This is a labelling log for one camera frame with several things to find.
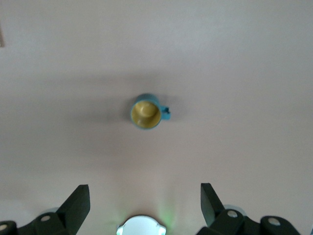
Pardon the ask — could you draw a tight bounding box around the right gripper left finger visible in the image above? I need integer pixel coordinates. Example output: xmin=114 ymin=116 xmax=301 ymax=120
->
xmin=0 ymin=185 xmax=90 ymax=235

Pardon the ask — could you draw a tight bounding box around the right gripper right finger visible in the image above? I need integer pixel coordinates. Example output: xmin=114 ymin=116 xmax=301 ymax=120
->
xmin=197 ymin=183 xmax=301 ymax=235

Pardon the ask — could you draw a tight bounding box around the dark teal cup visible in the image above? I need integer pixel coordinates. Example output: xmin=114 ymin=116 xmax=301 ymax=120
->
xmin=130 ymin=93 xmax=172 ymax=131

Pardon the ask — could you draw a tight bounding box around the bamboo cutting board with handle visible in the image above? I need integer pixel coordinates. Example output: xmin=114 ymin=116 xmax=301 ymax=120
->
xmin=0 ymin=14 xmax=5 ymax=47

